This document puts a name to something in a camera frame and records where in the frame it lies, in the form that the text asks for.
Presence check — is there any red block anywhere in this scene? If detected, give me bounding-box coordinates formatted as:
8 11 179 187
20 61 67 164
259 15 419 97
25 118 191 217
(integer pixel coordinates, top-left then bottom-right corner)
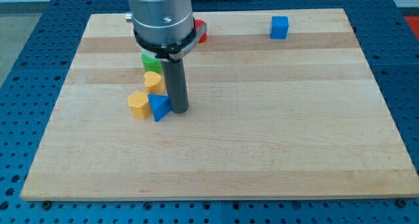
194 19 207 43

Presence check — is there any yellow hexagon block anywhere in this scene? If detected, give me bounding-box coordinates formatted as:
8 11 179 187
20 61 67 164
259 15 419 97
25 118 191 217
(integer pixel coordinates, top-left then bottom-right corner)
127 91 152 119

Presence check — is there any blue cube block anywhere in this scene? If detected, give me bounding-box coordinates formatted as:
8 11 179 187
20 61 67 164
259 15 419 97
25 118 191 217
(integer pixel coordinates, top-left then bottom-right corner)
270 16 289 39

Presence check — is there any wooden board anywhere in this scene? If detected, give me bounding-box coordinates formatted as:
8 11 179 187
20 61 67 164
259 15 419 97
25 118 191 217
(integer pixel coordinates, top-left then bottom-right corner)
21 9 418 201

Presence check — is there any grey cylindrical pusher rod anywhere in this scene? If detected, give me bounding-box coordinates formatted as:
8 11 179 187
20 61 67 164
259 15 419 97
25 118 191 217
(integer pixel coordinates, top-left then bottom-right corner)
161 60 189 114

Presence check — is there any green cylinder block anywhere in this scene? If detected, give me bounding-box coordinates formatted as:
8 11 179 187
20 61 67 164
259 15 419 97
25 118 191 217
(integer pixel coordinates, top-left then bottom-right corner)
141 54 162 73

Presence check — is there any yellow heart block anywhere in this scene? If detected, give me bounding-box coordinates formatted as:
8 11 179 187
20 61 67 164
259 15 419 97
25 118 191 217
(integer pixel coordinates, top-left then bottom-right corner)
144 71 166 94

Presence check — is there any blue triangle block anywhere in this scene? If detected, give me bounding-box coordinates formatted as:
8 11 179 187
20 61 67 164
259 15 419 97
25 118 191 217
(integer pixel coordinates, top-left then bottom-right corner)
148 94 172 122

